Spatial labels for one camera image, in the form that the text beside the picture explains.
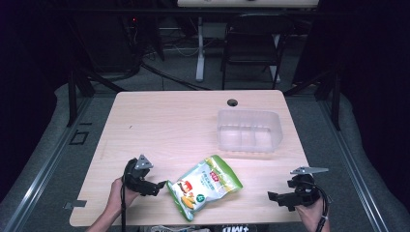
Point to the black tape floor marks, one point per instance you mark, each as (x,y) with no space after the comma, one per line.
(79,137)

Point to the person's left hand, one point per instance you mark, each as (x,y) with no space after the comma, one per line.
(121,195)

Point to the white desk leg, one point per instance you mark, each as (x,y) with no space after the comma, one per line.
(200,54)

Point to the grey tape strip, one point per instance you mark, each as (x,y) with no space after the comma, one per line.
(75,204)

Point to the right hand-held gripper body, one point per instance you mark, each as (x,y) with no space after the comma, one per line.
(304,190)

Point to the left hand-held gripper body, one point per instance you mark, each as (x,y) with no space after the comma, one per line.
(137,179)

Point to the green and white snack bag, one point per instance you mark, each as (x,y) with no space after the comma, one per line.
(203,188)

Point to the black folding chair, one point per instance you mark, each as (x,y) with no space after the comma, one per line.
(254,45)

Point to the person's right hand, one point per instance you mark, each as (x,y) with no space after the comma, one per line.
(311,217)

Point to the metal floor rail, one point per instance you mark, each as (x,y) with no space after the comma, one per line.
(351,167)
(38,180)

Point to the black metal stand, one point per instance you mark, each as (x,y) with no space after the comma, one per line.
(72,96)
(335,96)

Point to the clear plastic container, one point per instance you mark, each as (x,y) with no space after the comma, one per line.
(249,132)

